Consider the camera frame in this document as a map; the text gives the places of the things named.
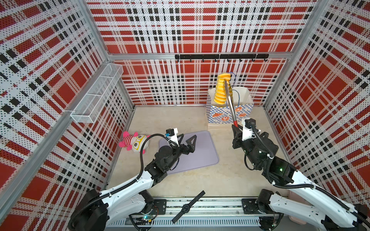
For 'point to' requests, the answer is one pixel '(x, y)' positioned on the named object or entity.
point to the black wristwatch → (186, 207)
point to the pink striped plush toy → (134, 142)
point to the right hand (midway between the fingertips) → (235, 126)
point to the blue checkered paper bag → (243, 105)
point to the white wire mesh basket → (88, 109)
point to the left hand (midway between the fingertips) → (190, 137)
